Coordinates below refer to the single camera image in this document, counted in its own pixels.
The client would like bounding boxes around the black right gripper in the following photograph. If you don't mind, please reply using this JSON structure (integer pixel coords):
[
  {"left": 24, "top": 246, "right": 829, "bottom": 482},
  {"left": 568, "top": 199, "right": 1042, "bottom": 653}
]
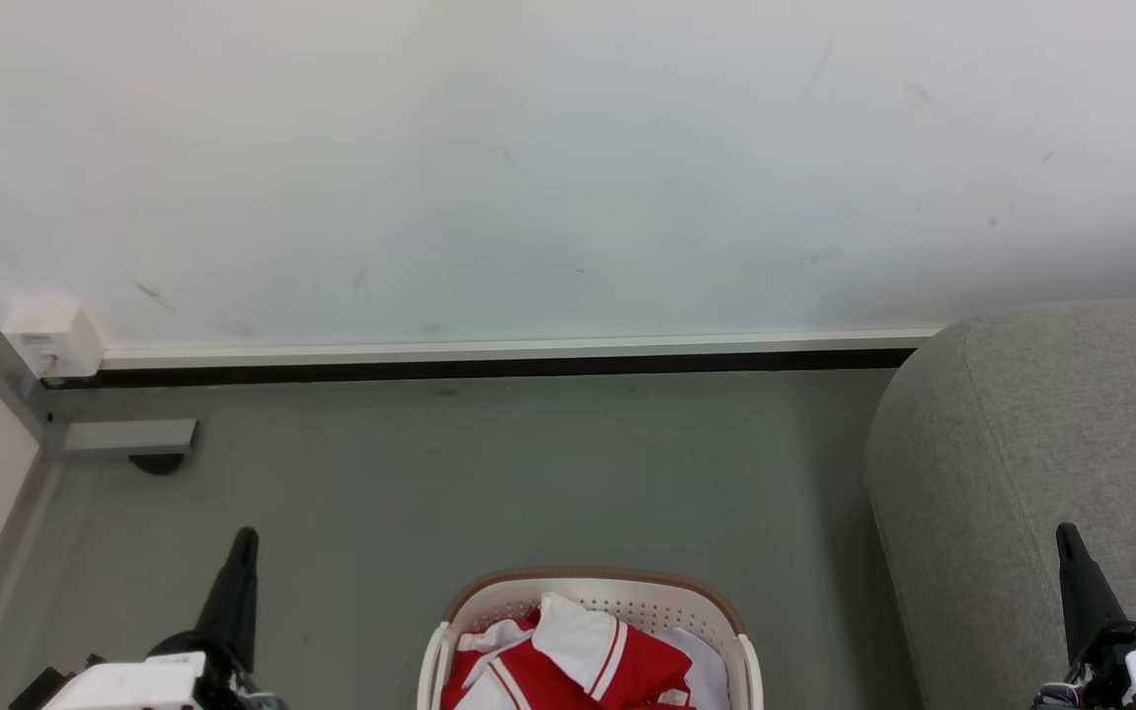
[{"left": 1034, "top": 523, "right": 1136, "bottom": 710}]

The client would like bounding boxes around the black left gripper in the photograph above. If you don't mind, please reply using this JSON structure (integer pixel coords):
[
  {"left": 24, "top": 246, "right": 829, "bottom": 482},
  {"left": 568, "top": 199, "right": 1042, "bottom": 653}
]
[{"left": 148, "top": 528, "right": 289, "bottom": 710}]

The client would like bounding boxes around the grey fabric sofa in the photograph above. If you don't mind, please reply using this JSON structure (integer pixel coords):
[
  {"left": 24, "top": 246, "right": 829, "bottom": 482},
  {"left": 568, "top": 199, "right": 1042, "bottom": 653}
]
[{"left": 863, "top": 299, "right": 1136, "bottom": 710}]

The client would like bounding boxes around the white plastic junction box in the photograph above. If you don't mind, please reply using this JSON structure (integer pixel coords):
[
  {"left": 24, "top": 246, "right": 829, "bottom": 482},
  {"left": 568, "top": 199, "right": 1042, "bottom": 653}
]
[{"left": 3, "top": 294, "right": 107, "bottom": 382}]

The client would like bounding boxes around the cream laundry basket brown rim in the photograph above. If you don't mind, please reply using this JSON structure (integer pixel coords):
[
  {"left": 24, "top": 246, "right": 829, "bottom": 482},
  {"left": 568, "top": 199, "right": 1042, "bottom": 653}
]
[{"left": 417, "top": 567, "right": 764, "bottom": 710}]

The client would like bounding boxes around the plain white garment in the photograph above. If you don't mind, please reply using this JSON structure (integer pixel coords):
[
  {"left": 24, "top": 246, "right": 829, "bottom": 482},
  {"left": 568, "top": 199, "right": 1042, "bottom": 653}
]
[{"left": 669, "top": 626, "right": 733, "bottom": 710}]

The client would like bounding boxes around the white wall baseboard strip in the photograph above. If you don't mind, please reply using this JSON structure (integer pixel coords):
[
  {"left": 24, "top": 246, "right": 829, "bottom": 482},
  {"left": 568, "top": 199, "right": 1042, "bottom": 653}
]
[{"left": 100, "top": 327, "right": 946, "bottom": 372}]

